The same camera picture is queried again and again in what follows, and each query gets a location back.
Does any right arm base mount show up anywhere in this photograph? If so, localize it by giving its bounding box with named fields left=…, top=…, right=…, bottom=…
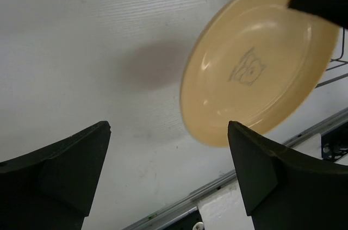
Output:
left=321, top=122, right=347, bottom=162

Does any yellow plate with drawing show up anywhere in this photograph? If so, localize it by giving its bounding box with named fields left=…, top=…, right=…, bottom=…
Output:
left=180, top=0, right=340, bottom=147

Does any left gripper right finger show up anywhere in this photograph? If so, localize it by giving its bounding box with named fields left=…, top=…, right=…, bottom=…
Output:
left=228, top=121, right=347, bottom=229

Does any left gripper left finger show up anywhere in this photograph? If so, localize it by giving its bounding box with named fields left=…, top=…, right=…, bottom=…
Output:
left=1, top=121, right=111, bottom=229

